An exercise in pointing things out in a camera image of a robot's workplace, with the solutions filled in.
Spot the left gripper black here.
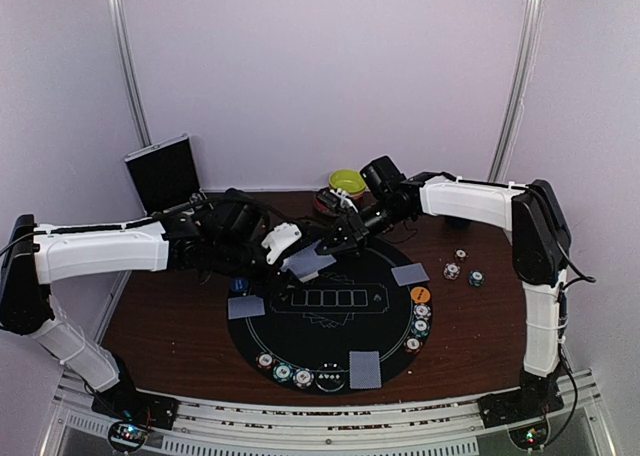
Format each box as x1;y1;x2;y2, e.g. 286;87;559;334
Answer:
212;234;305;301

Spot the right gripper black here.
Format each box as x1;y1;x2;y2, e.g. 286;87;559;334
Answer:
317;196;410;255

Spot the blue round blind button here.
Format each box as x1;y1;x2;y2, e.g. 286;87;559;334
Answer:
229;277;250;294

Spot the face-down cards player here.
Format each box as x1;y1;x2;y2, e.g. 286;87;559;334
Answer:
227;295;265;320
349;351;382;390
391;263;430;286

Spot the white blue chip stack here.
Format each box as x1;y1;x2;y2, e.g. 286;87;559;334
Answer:
443;262;461;280

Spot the orange round blind button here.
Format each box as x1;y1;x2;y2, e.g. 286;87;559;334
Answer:
410;286;431;305

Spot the brown chip stack front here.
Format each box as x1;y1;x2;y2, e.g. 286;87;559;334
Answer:
255;352;276;370

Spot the face-down cards front player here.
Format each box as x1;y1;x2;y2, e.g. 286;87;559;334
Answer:
349;351;382;390

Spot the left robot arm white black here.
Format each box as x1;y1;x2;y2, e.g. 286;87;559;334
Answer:
1;189;303;420

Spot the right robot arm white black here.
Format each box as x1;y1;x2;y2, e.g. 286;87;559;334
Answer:
318;156;571;425

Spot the green striped bowl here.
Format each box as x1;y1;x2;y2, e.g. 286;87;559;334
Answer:
329;169;367;197

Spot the dark blue mug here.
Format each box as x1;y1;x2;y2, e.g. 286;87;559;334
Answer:
445;216;470;229

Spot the red plate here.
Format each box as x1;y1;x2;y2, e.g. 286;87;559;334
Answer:
312;187;351;218

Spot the aluminium poker case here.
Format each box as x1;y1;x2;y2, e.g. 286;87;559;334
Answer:
124;134;201;214

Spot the round black poker mat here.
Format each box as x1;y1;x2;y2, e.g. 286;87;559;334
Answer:
228;240;429;396

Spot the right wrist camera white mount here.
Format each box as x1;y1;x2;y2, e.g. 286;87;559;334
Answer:
317;186;361;217

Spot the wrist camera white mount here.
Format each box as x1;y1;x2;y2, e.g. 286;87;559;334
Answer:
261;222;302;265
317;186;361;217

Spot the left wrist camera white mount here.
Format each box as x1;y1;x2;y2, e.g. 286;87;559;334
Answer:
261;222;302;265

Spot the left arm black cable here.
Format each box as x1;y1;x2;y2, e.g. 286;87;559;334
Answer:
0;188;311;262

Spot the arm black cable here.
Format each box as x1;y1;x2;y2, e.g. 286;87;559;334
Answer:
0;188;311;262
549;235;599;442

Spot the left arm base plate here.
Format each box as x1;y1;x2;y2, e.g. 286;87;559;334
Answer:
91;391;179;430

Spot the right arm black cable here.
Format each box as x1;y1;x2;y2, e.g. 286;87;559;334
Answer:
549;235;599;442

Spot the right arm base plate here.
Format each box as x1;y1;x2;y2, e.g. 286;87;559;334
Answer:
477;389;564;428

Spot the aluminium front rail frame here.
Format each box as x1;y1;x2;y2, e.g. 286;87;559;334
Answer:
35;370;622;455

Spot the right aluminium corner post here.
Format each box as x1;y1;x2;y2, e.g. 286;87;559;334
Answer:
487;0;544;183

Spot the aluminium corner post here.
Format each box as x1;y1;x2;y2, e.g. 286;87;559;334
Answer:
487;0;544;183
107;0;152;148

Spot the left aluminium corner post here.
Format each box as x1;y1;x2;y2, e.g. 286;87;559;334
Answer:
107;0;152;148

